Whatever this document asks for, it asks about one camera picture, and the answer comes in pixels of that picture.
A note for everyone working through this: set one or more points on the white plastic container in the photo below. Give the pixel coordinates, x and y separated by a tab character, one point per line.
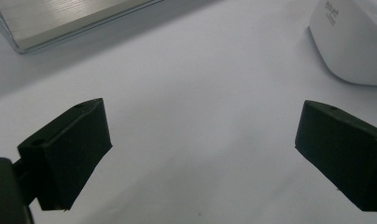
353	40

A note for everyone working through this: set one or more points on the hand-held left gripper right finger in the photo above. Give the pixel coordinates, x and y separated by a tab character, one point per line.
345	149

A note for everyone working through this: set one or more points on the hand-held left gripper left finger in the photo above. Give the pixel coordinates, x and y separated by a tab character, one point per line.
68	152

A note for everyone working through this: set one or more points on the clear plastic tray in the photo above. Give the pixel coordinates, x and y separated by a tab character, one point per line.
62	18

